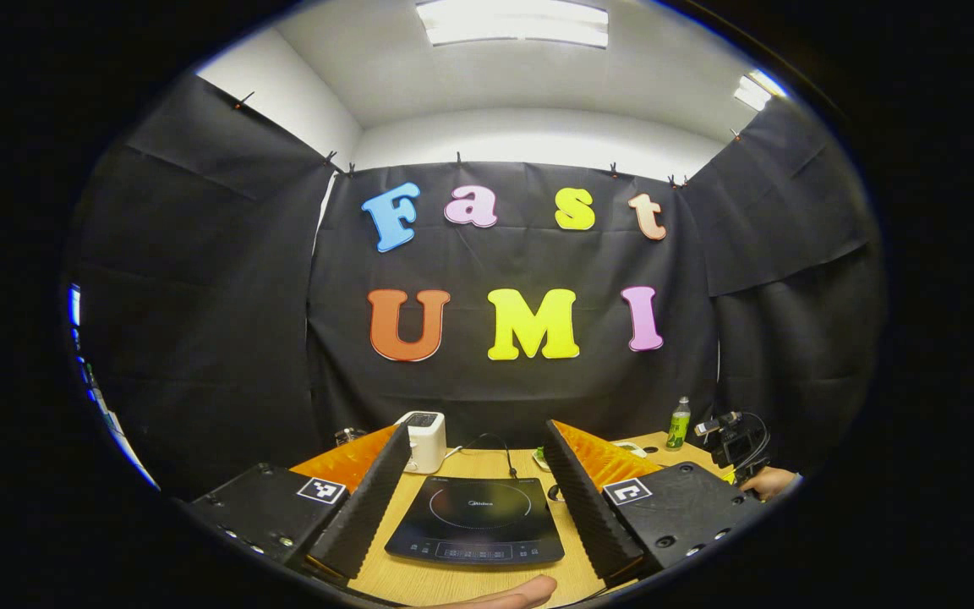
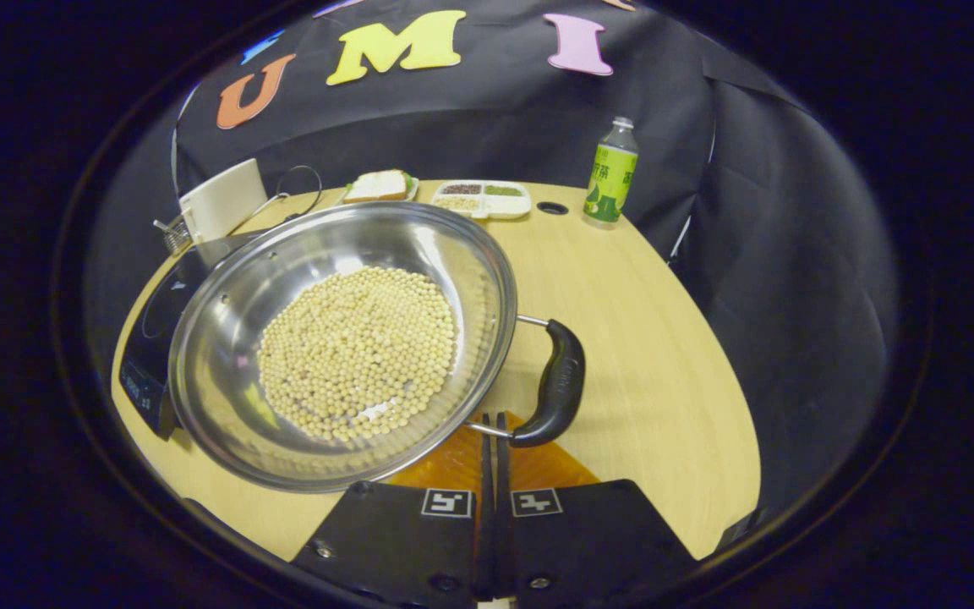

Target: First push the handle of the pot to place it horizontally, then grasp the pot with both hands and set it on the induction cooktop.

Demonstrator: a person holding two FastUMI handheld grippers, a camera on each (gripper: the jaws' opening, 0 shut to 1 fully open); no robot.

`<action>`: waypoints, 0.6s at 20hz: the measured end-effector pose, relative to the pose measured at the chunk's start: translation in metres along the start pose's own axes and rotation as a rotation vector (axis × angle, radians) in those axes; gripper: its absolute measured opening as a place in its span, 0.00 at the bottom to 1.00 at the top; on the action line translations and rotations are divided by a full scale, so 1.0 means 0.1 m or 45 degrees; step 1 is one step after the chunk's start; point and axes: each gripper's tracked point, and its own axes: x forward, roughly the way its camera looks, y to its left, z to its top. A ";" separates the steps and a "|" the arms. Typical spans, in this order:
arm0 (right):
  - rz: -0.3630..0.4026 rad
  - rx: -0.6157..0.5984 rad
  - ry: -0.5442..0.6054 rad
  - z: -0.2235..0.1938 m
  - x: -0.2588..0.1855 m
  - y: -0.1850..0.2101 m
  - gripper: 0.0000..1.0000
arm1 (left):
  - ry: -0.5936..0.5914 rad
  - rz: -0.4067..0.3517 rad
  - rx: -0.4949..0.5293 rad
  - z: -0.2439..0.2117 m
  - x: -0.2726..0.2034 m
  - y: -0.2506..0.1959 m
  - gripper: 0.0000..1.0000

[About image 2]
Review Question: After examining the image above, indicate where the black power cable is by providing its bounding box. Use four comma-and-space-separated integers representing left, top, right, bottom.
271, 165, 324, 222

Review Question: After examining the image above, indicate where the stainless steel pot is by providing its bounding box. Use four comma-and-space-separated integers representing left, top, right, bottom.
167, 201, 587, 494

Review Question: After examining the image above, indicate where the white bread sandwich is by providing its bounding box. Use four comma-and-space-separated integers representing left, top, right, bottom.
345, 169, 412, 202

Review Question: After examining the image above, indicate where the green label drink bottle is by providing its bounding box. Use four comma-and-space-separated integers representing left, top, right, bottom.
583, 117, 639, 229

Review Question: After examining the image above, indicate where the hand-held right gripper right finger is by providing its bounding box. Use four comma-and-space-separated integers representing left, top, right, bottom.
495, 413, 699, 605

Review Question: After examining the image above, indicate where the white divided bean plate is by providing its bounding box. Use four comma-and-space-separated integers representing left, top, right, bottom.
432, 180, 532, 221

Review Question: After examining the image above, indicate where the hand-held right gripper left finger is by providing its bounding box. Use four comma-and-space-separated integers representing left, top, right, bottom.
291, 413, 495, 605

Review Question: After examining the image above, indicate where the black induction cooktop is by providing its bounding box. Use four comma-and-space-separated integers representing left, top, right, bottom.
119, 233, 268, 441

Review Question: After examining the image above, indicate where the pile of soybeans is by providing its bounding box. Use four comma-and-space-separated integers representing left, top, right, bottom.
256, 266, 459, 443

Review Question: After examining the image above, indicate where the white toaster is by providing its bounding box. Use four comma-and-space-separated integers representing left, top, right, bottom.
178, 158, 268, 244

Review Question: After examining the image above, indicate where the white sandwich plate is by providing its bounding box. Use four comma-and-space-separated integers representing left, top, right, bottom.
342, 173, 420, 205

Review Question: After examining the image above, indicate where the black backdrop cloth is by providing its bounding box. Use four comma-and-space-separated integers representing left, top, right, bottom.
85, 0, 902, 542

